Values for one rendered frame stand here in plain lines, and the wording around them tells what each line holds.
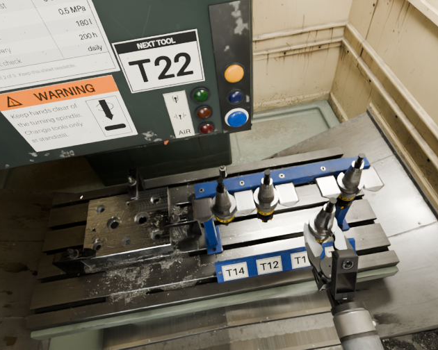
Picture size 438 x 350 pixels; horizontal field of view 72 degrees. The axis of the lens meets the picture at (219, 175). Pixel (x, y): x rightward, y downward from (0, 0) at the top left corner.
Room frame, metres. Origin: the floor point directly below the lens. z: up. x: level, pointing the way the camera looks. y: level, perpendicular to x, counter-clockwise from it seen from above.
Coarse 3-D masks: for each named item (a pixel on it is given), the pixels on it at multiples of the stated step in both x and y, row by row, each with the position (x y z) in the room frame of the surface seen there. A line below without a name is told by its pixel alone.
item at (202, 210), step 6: (198, 198) 0.44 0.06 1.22; (204, 198) 0.43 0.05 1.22; (210, 198) 0.43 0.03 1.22; (192, 204) 0.42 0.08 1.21; (198, 204) 0.42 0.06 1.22; (204, 204) 0.41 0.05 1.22; (210, 204) 0.41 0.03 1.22; (198, 210) 0.40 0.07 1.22; (204, 210) 0.40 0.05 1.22; (210, 210) 0.39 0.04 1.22; (198, 216) 0.38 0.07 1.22; (204, 216) 0.38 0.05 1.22; (210, 216) 0.38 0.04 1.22
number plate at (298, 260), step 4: (300, 252) 0.34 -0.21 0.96; (304, 252) 0.34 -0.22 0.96; (292, 256) 0.34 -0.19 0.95; (296, 256) 0.34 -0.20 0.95; (300, 256) 0.33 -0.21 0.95; (304, 256) 0.33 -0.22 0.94; (292, 260) 0.33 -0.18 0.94; (296, 260) 0.33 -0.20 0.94; (300, 260) 0.32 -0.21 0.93; (304, 260) 0.32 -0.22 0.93; (308, 260) 0.32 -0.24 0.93; (292, 264) 0.32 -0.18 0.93; (296, 264) 0.32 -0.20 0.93; (300, 264) 0.32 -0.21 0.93; (304, 264) 0.32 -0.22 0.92; (308, 264) 0.31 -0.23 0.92; (292, 268) 0.31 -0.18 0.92
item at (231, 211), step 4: (232, 196) 0.42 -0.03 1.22; (212, 200) 0.42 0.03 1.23; (232, 200) 0.41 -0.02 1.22; (212, 204) 0.40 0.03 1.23; (232, 204) 0.40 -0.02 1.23; (212, 208) 0.39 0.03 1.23; (216, 208) 0.39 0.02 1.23; (232, 208) 0.38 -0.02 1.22; (216, 212) 0.38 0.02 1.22; (220, 212) 0.38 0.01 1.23; (224, 212) 0.38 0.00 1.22; (228, 212) 0.38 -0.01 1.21; (232, 212) 0.38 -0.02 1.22; (216, 216) 0.38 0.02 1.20; (220, 216) 0.38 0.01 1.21; (224, 216) 0.37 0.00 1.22
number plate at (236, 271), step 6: (234, 264) 0.34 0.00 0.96; (240, 264) 0.34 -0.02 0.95; (246, 264) 0.34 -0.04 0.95; (222, 270) 0.33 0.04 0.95; (228, 270) 0.33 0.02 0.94; (234, 270) 0.33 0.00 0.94; (240, 270) 0.32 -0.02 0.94; (246, 270) 0.32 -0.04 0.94; (228, 276) 0.31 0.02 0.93; (234, 276) 0.31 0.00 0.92; (240, 276) 0.31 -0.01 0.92; (246, 276) 0.31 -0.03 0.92
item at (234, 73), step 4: (228, 68) 0.34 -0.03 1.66; (232, 68) 0.34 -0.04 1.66; (236, 68) 0.34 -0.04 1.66; (240, 68) 0.34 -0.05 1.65; (228, 72) 0.34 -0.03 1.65; (232, 72) 0.34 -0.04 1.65; (236, 72) 0.34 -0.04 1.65; (240, 72) 0.34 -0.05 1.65; (228, 76) 0.34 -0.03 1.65; (232, 76) 0.34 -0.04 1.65; (236, 76) 0.34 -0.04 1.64; (240, 76) 0.34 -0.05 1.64; (228, 80) 0.34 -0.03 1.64; (232, 80) 0.34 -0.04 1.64; (236, 80) 0.34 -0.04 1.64
